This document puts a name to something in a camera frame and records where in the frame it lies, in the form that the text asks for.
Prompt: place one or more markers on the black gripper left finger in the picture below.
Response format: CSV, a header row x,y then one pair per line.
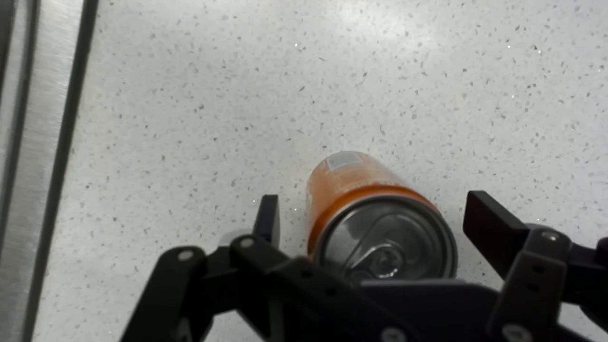
x,y
282,299

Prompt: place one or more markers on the orange soda can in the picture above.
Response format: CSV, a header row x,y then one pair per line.
x,y
365,223

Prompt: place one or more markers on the stainless steel double sink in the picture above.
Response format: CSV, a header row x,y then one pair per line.
x,y
44,50

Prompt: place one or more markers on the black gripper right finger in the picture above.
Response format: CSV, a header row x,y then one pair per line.
x,y
542,269

